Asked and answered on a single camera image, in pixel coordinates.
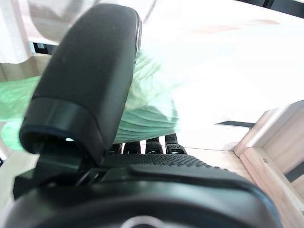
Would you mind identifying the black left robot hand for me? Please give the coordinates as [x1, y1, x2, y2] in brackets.
[4, 3, 281, 228]

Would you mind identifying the napa cabbage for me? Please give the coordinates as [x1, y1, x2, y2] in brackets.
[0, 0, 304, 152]

